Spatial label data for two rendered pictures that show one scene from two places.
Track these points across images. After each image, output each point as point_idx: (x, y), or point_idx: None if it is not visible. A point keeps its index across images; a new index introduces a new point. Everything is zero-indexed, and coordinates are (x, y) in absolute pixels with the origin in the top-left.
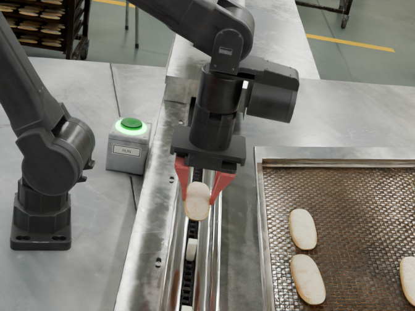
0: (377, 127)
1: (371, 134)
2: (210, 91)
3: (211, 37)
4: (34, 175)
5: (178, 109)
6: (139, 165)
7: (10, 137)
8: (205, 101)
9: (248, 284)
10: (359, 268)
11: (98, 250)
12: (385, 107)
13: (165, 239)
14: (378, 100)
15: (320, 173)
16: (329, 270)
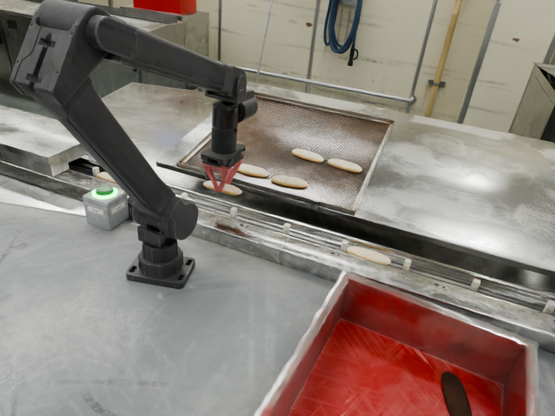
0: (136, 126)
1: (142, 130)
2: (233, 116)
3: (234, 85)
4: (181, 229)
5: (73, 175)
6: (126, 211)
7: (19, 267)
8: (230, 125)
9: None
10: (289, 166)
11: (201, 252)
12: (116, 115)
13: (224, 218)
14: None
15: (205, 149)
16: (286, 174)
